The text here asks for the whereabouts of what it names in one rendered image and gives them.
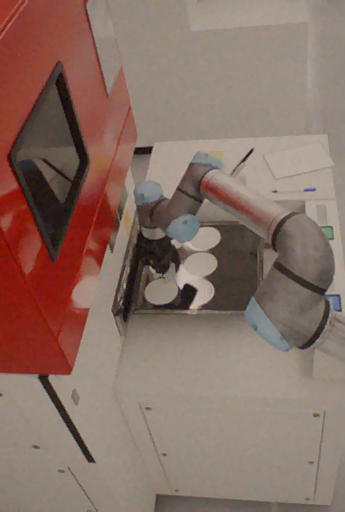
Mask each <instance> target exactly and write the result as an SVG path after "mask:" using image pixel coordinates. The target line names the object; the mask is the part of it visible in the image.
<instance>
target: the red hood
mask: <svg viewBox="0 0 345 512"><path fill-rule="evenodd" d="M137 139H138V132H137V128H136V123H135V118H134V113H133V108H131V105H130V99H129V95H128V89H127V84H126V80H125V75H124V71H123V65H122V61H121V56H120V51H119V47H118V41H117V37H116V32H115V27H114V23H113V18H112V13H111V8H110V4H109V0H0V373H13V374H48V375H71V373H72V371H73V368H74V365H75V361H76V356H77V353H78V349H80V348H79V346H81V342H82V337H83V334H84V330H85V327H86V323H87V318H88V315H89V311H90V307H91V304H92V299H93V296H94V292H95V288H96V285H97V280H98V277H99V273H101V269H102V265H103V261H104V257H105V254H106V250H107V246H108V242H109V238H110V235H111V231H112V227H113V223H114V219H115V216H116V211H118V207H119V204H120V200H121V197H122V192H123V188H124V185H125V181H126V178H127V173H128V169H129V166H130V162H131V159H132V154H133V152H134V150H135V147H136V143H137Z"/></svg>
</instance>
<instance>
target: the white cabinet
mask: <svg viewBox="0 0 345 512"><path fill-rule="evenodd" d="M114 395H116V398H117V400H118V403H119V405H120V408H121V410H122V412H123V415H124V418H125V421H126V423H127V425H128V428H129V430H130V433H131V435H133V438H134V441H135V443H136V445H137V448H138V450H139V453H140V455H141V457H142V461H143V463H144V466H145V468H146V470H147V473H148V475H150V478H151V480H152V483H153V486H154V488H155V491H156V493H157V494H165V495H181V496H196V497H211V498H226V499H241V500H257V501H272V502H286V503H302V504H317V505H332V500H333V494H334V488H335V482H336V477H337V471H338V465H339V459H340V454H341V448H342V442H343V437H344V436H345V400H324V401H320V399H312V400H290V399H261V398H231V397H201V396H172V395H148V394H142V393H114Z"/></svg>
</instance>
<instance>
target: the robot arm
mask: <svg viewBox="0 0 345 512"><path fill-rule="evenodd" d="M222 167H224V163H222V162H221V161H219V160H218V159H216V158H214V157H212V155H210V154H209V153H207V152H204V151H202V150H199V151H197V152H196V153H195V155H194V158H193V159H192V161H191V162H190V163H189V166H188V168H186V170H185V172H184V174H183V175H182V178H181V180H180V182H179V184H178V186H177V187H176V189H175V191H174V193H173V196H172V198H171V199H168V198H166V197H165V196H164V195H163V189H162V186H161V184H160V183H159V182H157V181H154V180H147V181H143V182H141V183H139V184H138V185H137V186H136V187H135V189H133V197H134V204H136V206H137V210H138V215H139V219H140V224H141V228H142V233H143V235H144V239H143V240H142V241H141V245H142V250H143V252H142V253H141V254H140V258H141V262H142V267H143V268H145V265H148V267H151V269H154V270H155V271H156V272H155V274H154V278H155V279H157V278H158V277H160V276H161V275H162V276H163V275H165V278H164V282H167V281H168V280H173V279H174V278H175V277H176V275H177V273H178V271H179V269H180V265H181V258H180V254H178V250H177V247H176V246H175V244H173V243H172V241H171V240H176V241H178V242H179V243H186V242H190V241H191V240H193V239H194V238H195V237H196V235H197V234H198V232H199V226H200V222H199V220H198V219H197V217H196V215H197V212H198V210H199V209H200V207H201V205H202V203H203V201H204V200H206V199H207V200H208V201H210V202H211V203H213V204H214V205H216V206H217V207H219V208H220V209H223V210H224V211H226V213H227V214H228V215H230V216H231V217H233V218H234V219H236V220H237V221H239V222H241V223H243V224H244V225H246V226H247V227H249V228H250V229H252V231H253V232H255V233H256V234H258V235H260V236H261V237H263V238H264V239H266V240H267V241H269V242H270V246H271V249H272V250H273V251H274V252H276V253H278V257H277V258H276V260H274V262H273V263H272V265H271V268H270V269H269V271H268V273H267V274H266V276H265V278H264V279H263V281H262V283H261V285H260V287H259V289H258V290H256V292H255V294H254V295H253V296H252V297H251V300H250V303H249V305H248V307H247V309H246V311H245V318H246V321H247V323H248V325H249V326H250V327H251V328H252V329H253V330H254V331H255V332H256V333H257V334H259V335H260V336H261V337H262V339H264V340H265V341H266V342H267V343H269V344H270V345H272V346H273V347H275V348H276V349H279V350H281V351H284V352H288V351H289V350H291V349H292V346H294V347H297V348H299V349H301V350H307V349H310V348H312V347H313V348H316V349H317V350H319V351H321V352H323V353H325V354H327V355H329V356H331V357H333V358H335V359H338V360H340V362H342V363H344V364H345V316H344V315H342V314H340V313H338V312H337V311H335V310H332V307H331V302H330V300H329V299H328V298H326V297H324V295H325V293H326V292H327V290H328V289H329V287H330V285H331V282H332V280H334V277H335V272H336V261H335V255H334V251H332V248H331V244H330V242H329V240H328V238H327V236H326V234H325V233H324V232H323V230H322V229H321V227H320V225H319V224H318V223H317V222H316V221H315V220H312V219H311V218H310V217H308V216H307V215H305V214H303V213H302V212H299V211H296V210H292V212H289V210H288V209H286V208H284V207H283V206H281V205H279V204H278V203H275V202H273V201H271V200H270V199H268V198H266V197H265V196H263V195H261V194H260V192H257V191H255V190H254V189H252V188H250V187H248V186H247V185H245V184H243V183H242V182H239V181H237V180H236V179H234V178H232V177H231V176H229V174H227V173H226V172H224V171H221V169H222ZM142 258H145V259H146V261H145V262H144V263H143V260H142Z"/></svg>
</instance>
